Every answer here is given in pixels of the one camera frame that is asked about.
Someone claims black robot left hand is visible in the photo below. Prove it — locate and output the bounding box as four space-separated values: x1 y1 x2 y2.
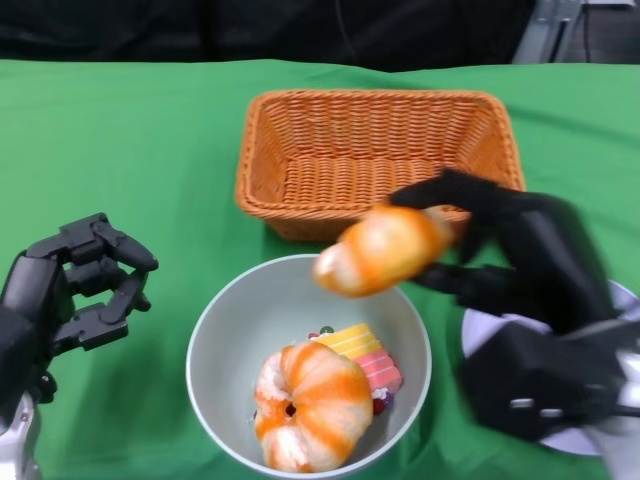
0 212 160 361

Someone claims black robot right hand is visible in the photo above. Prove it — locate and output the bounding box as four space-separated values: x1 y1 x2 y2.
388 167 616 336

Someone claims oblong orange striped bread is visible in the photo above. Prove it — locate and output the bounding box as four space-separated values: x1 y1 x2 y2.
312 204 454 300

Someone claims grey round bowl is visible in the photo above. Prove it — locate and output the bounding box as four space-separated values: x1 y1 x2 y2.
185 253 434 480

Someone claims ring-shaped orange striped bread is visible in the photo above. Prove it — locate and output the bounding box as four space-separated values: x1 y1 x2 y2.
253 342 375 474

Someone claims lavender round plate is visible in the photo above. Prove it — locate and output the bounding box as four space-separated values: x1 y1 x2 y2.
459 279 640 456

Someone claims orange wicker basket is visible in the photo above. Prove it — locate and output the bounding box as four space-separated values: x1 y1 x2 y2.
234 89 526 244

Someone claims yellow cake slice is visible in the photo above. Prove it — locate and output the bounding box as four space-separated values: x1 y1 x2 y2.
315 322 385 361

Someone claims green tablecloth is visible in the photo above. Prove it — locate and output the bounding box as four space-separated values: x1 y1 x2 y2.
0 58 640 480

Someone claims grey metal stand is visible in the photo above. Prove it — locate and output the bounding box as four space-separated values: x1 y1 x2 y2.
512 0 576 64

